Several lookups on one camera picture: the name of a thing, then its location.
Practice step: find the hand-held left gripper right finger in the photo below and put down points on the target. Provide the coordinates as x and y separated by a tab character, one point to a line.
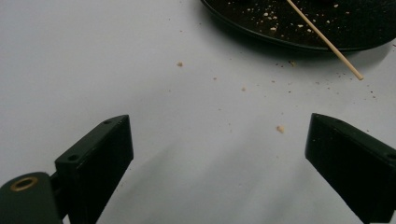
351	165

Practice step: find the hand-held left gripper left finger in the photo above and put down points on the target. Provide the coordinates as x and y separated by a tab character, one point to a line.
93	168

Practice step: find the wooden skewer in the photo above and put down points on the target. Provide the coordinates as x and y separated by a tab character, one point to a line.
323	39

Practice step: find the black round plate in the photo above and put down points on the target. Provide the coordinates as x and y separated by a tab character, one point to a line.
311	18

